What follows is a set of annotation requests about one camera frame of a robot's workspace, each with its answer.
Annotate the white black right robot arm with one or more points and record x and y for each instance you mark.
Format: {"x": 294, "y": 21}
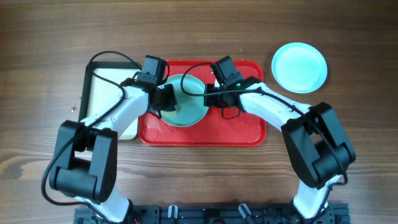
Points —
{"x": 318, "y": 147}

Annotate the black water basin tray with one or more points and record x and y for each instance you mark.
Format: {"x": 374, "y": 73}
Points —
{"x": 99, "y": 90}

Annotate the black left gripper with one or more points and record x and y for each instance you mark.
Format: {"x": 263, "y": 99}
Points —
{"x": 170, "y": 102}

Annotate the mint green round plate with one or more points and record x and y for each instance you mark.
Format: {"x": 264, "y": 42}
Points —
{"x": 191, "y": 109}

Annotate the red plastic tray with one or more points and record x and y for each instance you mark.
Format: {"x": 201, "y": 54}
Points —
{"x": 246, "y": 130}

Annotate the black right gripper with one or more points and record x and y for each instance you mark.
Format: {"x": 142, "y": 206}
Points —
{"x": 209, "y": 101}

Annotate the light blue round plate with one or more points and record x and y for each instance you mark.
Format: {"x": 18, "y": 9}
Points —
{"x": 299, "y": 67}

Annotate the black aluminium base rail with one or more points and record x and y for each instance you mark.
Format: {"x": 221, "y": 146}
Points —
{"x": 266, "y": 214}

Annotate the green yellow sponge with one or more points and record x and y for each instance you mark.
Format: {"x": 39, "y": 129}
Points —
{"x": 171, "y": 111}

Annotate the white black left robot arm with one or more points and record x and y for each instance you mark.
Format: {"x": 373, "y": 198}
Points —
{"x": 84, "y": 164}

